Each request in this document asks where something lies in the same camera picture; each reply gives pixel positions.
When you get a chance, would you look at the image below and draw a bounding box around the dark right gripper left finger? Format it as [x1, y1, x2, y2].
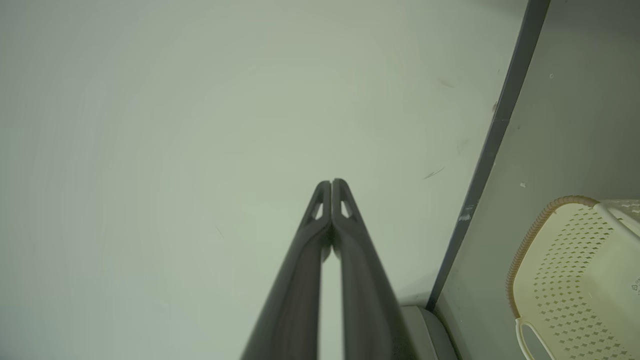
[241, 180, 333, 360]

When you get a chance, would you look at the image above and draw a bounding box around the cream perforated laundry basket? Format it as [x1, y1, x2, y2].
[506, 195, 640, 360]

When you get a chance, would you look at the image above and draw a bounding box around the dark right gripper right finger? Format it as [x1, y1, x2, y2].
[331, 178, 418, 360]

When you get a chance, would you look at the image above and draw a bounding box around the black skirting board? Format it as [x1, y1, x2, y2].
[426, 0, 552, 312]

